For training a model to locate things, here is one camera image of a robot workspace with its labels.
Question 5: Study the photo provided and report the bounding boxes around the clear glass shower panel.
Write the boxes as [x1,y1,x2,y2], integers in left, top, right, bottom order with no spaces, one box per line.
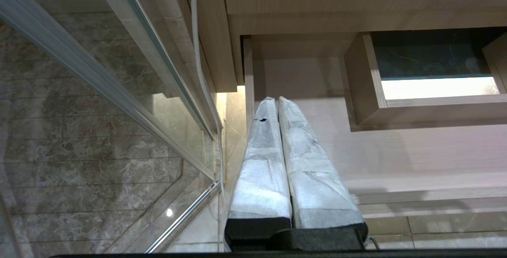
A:
[0,0,224,258]

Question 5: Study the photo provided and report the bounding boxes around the aluminium shower track rail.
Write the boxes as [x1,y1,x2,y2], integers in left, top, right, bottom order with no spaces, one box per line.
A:
[85,0,225,140]

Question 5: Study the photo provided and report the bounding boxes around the aluminium glass door bar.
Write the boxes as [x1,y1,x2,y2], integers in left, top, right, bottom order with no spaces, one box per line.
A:
[0,0,217,180]

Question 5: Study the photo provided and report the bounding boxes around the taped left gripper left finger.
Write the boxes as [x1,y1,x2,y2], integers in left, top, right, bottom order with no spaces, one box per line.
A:
[224,97,293,251]

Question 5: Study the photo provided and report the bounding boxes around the thin white cable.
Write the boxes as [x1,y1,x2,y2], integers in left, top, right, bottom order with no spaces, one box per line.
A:
[184,0,230,211]

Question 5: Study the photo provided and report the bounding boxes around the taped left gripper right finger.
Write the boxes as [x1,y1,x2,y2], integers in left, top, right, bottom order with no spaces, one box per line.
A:
[278,97,369,247]

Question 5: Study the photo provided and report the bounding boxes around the chrome floor rail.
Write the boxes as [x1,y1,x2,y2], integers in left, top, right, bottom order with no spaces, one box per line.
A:
[145,181,222,254]

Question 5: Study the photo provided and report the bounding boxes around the light wooden vanity drawer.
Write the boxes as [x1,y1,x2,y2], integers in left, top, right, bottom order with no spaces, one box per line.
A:
[242,30,507,218]

